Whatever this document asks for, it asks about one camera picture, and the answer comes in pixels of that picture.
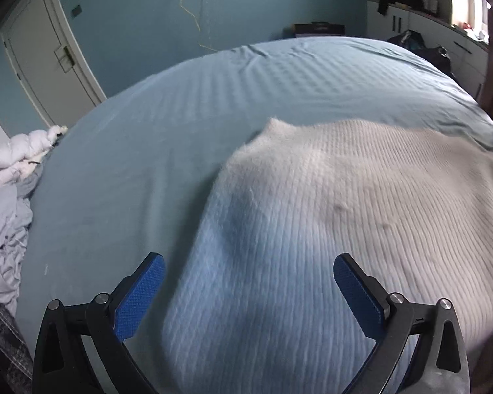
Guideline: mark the white bedroom door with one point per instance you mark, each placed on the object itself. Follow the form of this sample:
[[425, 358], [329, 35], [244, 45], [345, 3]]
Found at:
[[49, 63]]

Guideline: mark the black bedside box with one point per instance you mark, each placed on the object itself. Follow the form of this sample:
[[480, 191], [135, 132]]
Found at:
[[318, 28]]

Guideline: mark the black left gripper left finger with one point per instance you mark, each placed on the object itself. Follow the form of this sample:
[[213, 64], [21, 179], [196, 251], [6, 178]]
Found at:
[[61, 362]]

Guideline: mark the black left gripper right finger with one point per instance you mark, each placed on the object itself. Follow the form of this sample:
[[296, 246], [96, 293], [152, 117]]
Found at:
[[439, 363]]

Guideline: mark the plaid dark blanket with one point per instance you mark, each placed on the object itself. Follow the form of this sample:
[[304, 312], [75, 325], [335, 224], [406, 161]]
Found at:
[[16, 363]]

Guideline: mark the dark clothes pile on floor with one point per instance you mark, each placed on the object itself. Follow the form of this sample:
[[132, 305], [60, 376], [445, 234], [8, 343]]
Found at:
[[414, 42]]

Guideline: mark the light blue bed sheet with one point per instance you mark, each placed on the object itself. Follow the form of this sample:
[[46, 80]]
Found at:
[[134, 175]]

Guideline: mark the black bag on cabinet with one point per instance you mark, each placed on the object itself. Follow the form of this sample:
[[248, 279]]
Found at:
[[426, 6]]

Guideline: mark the dark wall light switch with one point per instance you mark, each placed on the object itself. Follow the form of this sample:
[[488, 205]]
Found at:
[[76, 11]]

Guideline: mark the white knitted sweater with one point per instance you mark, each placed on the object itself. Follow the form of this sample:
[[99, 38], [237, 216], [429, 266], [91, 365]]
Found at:
[[257, 309]]

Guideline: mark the white low drawer cabinet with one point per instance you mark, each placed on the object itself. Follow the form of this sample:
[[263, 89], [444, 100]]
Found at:
[[468, 58]]

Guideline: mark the white puffy duvet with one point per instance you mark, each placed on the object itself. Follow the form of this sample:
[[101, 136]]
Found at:
[[21, 154]]

